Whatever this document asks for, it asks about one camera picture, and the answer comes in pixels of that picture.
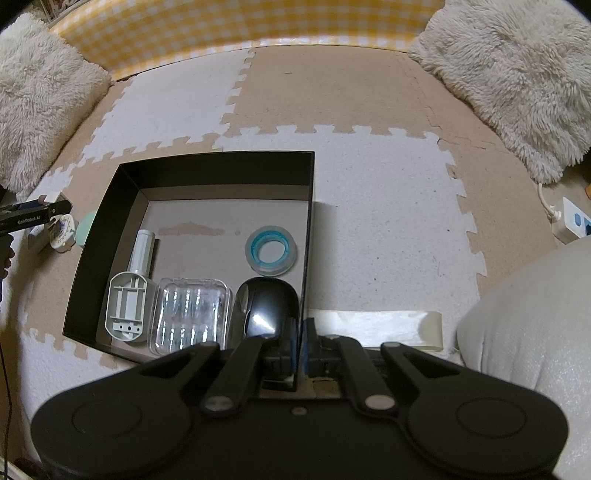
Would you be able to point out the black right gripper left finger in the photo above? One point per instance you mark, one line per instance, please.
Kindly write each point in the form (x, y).
(281, 356)

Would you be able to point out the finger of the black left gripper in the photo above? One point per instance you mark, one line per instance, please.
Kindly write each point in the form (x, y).
(29, 214)

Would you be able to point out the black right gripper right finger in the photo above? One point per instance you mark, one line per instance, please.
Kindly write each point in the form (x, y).
(320, 356)

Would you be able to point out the round white yellow tape measure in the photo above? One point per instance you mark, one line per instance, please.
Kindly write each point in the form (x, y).
(62, 233)

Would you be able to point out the mint green round tin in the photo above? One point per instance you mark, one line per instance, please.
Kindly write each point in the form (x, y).
(83, 228)

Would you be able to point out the black cardboard box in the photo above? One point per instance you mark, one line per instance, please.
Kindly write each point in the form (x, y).
(202, 208)

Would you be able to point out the black computer mouse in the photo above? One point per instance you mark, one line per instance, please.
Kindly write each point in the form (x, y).
(264, 307)

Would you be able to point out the clear plastic case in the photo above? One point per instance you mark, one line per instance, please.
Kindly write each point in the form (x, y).
(189, 312)

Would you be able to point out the clear teal tape roll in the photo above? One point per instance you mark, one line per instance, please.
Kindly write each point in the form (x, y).
(271, 251)

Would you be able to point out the fluffy cream cushion left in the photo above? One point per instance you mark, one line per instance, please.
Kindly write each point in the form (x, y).
(47, 90)

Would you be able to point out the fluffy cream cushion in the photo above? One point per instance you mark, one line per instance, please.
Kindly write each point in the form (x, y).
(524, 68)
(47, 90)

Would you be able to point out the yellow checkered blanket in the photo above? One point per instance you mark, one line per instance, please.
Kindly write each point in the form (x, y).
(129, 37)

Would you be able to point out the cream beanbag cushion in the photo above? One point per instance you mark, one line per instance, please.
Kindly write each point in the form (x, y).
(533, 329)

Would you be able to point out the white power strip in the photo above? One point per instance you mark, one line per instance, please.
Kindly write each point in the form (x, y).
(573, 223)

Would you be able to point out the fluffy cream cushion right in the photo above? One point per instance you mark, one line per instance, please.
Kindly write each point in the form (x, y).
(524, 68)

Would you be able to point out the grey white handle tool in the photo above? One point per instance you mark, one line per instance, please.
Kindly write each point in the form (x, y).
(132, 294)

